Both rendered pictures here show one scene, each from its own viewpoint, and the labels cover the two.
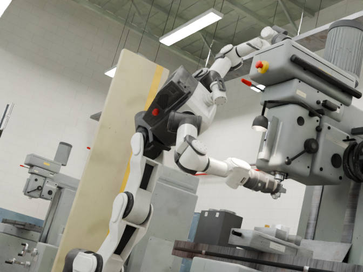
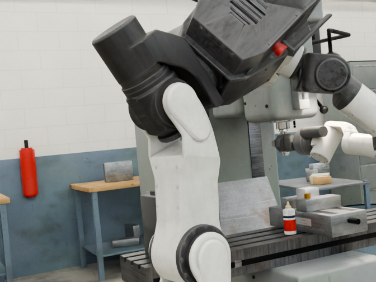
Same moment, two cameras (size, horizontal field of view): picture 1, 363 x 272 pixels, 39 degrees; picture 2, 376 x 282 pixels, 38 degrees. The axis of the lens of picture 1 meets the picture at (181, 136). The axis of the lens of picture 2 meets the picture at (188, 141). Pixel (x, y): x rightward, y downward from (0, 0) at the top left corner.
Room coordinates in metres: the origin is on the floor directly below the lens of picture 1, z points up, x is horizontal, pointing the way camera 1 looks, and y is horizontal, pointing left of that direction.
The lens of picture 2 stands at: (2.59, 1.41, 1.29)
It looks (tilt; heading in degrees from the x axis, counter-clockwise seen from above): 1 degrees down; 272
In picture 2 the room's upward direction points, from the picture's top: 5 degrees counter-clockwise
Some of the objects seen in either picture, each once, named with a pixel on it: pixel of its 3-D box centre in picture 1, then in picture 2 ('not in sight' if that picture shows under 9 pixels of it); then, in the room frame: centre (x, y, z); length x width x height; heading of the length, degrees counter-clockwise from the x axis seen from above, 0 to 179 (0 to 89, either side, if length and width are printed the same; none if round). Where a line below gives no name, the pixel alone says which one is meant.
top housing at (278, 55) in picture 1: (302, 77); not in sight; (2.33, -0.50, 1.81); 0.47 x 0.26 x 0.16; 118
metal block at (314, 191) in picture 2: (280, 232); (308, 196); (2.25, -0.53, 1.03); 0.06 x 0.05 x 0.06; 27
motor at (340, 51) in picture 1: (343, 55); not in sight; (2.44, -0.71, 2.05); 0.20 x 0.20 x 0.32
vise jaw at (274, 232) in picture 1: (269, 233); (318, 202); (2.23, -0.48, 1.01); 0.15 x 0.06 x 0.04; 27
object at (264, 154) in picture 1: (268, 138); (298, 77); (2.27, -0.39, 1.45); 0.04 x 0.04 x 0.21; 28
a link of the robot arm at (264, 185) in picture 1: (261, 184); (300, 142); (2.28, -0.41, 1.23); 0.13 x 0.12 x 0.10; 28
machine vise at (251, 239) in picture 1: (271, 243); (314, 212); (2.24, -0.50, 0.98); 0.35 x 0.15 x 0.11; 117
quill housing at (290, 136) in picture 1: (287, 142); (277, 74); (2.33, -0.49, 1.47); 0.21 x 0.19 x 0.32; 28
